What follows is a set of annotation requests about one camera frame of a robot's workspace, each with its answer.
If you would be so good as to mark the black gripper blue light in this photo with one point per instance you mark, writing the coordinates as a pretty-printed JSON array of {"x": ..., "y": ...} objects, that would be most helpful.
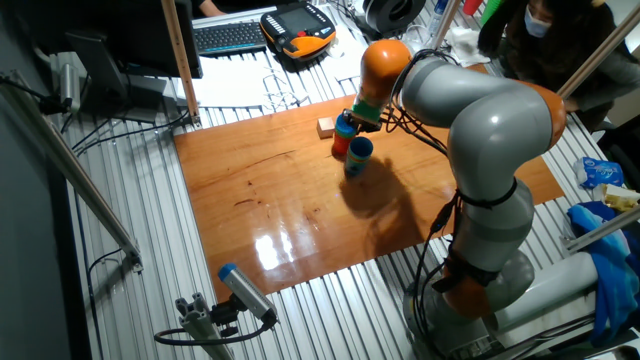
[{"x": 365, "y": 122}]

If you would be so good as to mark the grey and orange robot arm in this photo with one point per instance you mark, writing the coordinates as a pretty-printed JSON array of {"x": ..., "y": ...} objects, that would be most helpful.
[{"x": 500, "y": 135}]

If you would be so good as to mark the person's forearm dark sleeve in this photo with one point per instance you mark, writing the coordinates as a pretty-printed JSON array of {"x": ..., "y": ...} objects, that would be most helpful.
[{"x": 210, "y": 7}]

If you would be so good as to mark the red cup stack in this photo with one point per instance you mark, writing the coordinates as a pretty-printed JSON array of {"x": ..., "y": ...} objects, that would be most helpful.
[{"x": 472, "y": 6}]

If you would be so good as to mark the green cup stack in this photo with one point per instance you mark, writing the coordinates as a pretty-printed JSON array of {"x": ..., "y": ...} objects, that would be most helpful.
[{"x": 490, "y": 10}]

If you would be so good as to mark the person's bare hand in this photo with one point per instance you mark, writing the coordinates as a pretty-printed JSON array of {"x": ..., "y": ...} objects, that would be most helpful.
[{"x": 571, "y": 105}]

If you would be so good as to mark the small wooden block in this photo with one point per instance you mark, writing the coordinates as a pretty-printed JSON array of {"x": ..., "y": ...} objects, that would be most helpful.
[{"x": 325, "y": 128}]

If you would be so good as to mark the black round spool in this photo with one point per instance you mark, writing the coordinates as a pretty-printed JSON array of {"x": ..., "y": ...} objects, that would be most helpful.
[{"x": 395, "y": 12}]

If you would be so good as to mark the varnished wooden board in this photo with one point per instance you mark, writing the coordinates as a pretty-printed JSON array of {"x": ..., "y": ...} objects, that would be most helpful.
[{"x": 275, "y": 210}]

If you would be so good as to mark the orange and black teach pendant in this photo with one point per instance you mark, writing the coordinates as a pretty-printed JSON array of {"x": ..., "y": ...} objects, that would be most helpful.
[{"x": 295, "y": 20}]

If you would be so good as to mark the white paper sheet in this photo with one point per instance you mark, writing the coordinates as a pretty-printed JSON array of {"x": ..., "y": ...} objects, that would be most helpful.
[{"x": 235, "y": 82}]

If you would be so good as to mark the white crumpled tissue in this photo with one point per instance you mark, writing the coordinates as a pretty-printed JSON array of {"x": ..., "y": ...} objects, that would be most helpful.
[{"x": 462, "y": 45}]

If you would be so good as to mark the clear plastic bottle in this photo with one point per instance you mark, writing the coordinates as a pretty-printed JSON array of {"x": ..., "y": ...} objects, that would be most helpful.
[{"x": 437, "y": 15}]

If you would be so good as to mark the black computer keyboard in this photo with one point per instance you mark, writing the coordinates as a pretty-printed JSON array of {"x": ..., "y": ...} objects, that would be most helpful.
[{"x": 230, "y": 37}]

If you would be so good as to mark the person in dark jacket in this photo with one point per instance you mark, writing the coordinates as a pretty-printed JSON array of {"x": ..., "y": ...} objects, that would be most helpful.
[{"x": 560, "y": 55}]

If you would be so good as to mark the black computer monitor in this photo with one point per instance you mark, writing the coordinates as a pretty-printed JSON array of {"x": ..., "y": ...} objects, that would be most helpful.
[{"x": 140, "y": 40}]

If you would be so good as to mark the blue tissue pack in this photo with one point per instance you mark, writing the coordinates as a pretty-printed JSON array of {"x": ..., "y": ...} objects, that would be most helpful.
[{"x": 600, "y": 172}]

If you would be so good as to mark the short aluminium profile stub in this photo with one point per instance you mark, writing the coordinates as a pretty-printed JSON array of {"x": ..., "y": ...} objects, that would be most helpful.
[{"x": 200, "y": 325}]

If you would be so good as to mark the white cylinder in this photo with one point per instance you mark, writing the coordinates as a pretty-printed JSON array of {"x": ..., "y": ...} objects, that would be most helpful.
[{"x": 550, "y": 290}]

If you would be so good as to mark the yellowish snack bag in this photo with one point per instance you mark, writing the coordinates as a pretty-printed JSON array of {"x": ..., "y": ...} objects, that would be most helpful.
[{"x": 620, "y": 200}]

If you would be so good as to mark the small silver cylinder device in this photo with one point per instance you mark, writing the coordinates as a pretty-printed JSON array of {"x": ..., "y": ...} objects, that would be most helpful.
[{"x": 70, "y": 87}]

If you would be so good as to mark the blue cloth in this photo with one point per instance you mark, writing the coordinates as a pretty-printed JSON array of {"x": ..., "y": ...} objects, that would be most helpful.
[{"x": 610, "y": 270}]

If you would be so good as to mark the aluminium frame profile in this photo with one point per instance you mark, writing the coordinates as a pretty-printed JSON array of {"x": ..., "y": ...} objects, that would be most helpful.
[
  {"x": 595, "y": 55},
  {"x": 447, "y": 20},
  {"x": 65, "y": 160},
  {"x": 600, "y": 231}
]

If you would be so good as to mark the brown upright frame post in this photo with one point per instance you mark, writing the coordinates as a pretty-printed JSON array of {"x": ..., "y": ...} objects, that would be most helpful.
[{"x": 180, "y": 60}]

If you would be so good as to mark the silver camera with blue cap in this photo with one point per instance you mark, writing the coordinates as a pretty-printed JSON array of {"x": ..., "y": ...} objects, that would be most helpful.
[{"x": 247, "y": 292}]

